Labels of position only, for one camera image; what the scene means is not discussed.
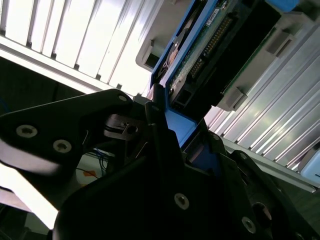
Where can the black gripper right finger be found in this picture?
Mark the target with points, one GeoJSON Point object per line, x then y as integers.
{"type": "Point", "coordinates": [237, 190]}

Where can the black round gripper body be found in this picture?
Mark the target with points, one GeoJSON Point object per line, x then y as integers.
{"type": "Point", "coordinates": [120, 210]}

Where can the hard disk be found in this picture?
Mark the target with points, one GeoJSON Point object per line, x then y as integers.
{"type": "Point", "coordinates": [180, 120]}

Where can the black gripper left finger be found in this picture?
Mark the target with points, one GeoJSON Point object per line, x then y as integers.
{"type": "Point", "coordinates": [50, 120]}

